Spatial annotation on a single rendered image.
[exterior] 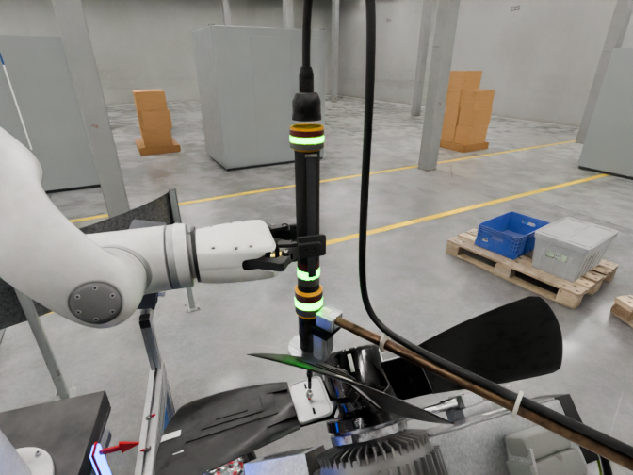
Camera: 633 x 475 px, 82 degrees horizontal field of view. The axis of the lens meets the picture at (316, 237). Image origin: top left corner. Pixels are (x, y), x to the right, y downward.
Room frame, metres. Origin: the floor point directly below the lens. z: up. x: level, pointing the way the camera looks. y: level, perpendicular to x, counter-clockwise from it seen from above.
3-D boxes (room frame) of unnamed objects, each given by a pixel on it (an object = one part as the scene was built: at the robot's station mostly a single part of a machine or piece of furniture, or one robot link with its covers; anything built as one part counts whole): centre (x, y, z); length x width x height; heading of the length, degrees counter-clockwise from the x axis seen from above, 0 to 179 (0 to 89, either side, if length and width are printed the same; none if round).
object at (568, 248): (2.78, -2.17, 0.31); 0.60 x 0.42 x 0.33; 125
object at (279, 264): (0.42, 0.07, 1.51); 0.08 x 0.06 x 0.01; 47
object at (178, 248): (0.43, 0.18, 1.51); 0.09 x 0.03 x 0.08; 17
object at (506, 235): (3.19, -1.88, 0.25); 0.60 x 0.41 x 0.22; 126
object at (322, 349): (0.47, 0.00, 1.34); 0.09 x 0.07 x 0.10; 52
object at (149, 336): (0.88, 0.51, 0.96); 0.03 x 0.03 x 0.20; 17
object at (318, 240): (0.44, 0.02, 1.51); 0.07 x 0.03 x 0.03; 107
